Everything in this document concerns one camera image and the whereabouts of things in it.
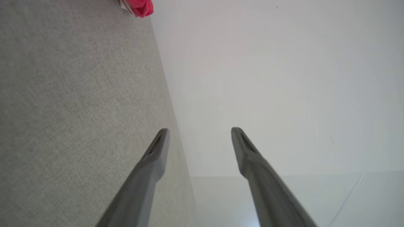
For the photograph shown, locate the grey fabric sofa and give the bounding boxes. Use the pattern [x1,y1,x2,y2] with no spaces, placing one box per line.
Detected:
[0,0,197,227]

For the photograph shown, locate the red and white shirt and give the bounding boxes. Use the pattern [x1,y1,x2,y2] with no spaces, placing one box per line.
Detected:
[118,0,154,18]

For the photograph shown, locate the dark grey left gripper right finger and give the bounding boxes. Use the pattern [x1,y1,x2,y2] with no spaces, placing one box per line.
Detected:
[231,127,318,227]

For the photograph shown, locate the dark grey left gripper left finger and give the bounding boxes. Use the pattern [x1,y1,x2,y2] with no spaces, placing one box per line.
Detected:
[96,128,170,227]

